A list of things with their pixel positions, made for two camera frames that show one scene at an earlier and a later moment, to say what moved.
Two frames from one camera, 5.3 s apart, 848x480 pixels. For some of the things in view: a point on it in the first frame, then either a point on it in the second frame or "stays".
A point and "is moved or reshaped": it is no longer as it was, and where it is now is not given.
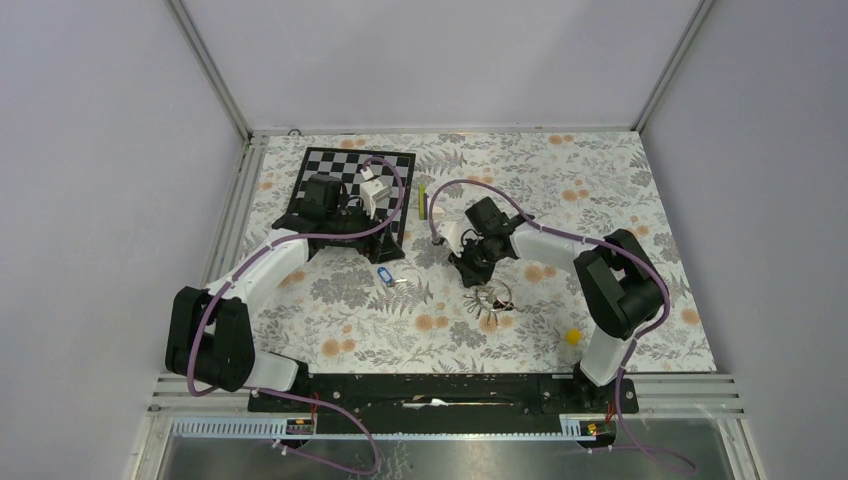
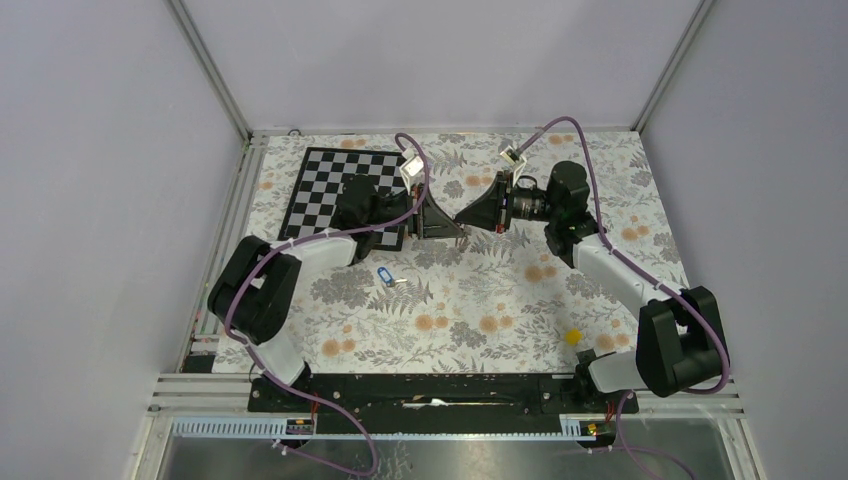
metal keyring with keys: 493,297 is moved or reshaped
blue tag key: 386,277 stays
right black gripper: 471,277 → 490,210
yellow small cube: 573,336 stays
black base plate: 444,399 stays
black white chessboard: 386,191 stays
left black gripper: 379,246 → 431,222
